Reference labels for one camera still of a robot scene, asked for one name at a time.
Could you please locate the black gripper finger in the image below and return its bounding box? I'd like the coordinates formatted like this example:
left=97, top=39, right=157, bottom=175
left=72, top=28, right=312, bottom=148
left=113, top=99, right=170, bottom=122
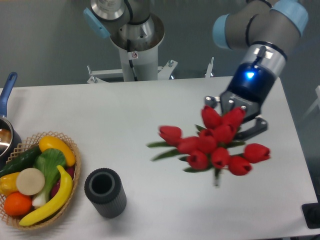
left=235, top=114, right=268, bottom=140
left=204, top=95, right=220, bottom=108

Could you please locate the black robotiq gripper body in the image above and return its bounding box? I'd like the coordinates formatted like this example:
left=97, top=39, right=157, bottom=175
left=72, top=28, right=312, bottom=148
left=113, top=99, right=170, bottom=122
left=219, top=62, right=276, bottom=122

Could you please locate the red tulip bouquet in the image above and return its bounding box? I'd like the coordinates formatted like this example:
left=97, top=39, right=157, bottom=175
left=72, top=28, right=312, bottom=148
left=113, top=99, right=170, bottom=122
left=147, top=105, right=271, bottom=186

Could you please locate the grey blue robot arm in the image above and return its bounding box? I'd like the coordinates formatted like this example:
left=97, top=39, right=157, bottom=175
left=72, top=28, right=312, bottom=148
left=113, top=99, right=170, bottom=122
left=83, top=0, right=309, bottom=141

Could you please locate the dark grey ribbed vase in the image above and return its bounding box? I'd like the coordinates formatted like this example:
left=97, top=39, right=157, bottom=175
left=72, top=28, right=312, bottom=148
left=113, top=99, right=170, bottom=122
left=84, top=168, right=127, bottom=219

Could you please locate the black device at edge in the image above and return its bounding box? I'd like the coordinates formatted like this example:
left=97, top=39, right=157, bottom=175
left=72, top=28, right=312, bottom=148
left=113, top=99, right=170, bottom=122
left=301, top=202, right=320, bottom=229

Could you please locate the purple vegetable in basket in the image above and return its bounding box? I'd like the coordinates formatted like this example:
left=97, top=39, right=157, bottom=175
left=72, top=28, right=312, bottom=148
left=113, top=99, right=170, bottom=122
left=50, top=166, right=75, bottom=199

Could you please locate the yellow banana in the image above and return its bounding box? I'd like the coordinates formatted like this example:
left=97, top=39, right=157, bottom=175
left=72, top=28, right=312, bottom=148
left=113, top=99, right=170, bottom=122
left=19, top=165, right=73, bottom=227

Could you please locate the green bok choy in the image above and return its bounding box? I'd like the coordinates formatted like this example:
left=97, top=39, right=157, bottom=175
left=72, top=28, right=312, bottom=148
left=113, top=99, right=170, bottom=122
left=32, top=148, right=67, bottom=209

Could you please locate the green cucumber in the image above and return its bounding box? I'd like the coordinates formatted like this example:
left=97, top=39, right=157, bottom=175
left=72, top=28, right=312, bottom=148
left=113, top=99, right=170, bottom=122
left=0, top=145, right=42, bottom=177

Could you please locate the beige round slice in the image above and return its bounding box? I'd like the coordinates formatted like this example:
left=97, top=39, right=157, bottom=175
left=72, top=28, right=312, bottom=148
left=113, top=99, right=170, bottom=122
left=16, top=168, right=45, bottom=196

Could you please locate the yellow bell pepper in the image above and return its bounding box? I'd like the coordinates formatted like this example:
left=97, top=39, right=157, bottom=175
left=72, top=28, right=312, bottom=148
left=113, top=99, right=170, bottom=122
left=0, top=172, right=20, bottom=196

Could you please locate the orange fruit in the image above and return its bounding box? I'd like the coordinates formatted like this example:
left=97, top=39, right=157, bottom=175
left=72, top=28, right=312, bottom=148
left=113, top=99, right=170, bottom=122
left=3, top=192, right=32, bottom=217

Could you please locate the woven wicker basket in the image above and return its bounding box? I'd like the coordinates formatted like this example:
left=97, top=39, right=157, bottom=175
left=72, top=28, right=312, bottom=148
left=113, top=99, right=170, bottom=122
left=0, top=131, right=81, bottom=231

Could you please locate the white frame at right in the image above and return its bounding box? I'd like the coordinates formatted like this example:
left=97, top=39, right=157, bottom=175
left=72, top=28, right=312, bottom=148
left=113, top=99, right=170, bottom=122
left=297, top=85, right=320, bottom=127

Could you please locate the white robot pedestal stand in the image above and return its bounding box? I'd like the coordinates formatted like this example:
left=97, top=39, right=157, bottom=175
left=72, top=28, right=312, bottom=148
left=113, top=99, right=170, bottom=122
left=83, top=8, right=178, bottom=83

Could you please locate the blue handled saucepan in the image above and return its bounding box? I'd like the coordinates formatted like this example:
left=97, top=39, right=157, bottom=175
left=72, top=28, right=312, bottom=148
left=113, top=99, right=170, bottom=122
left=0, top=72, right=22, bottom=170

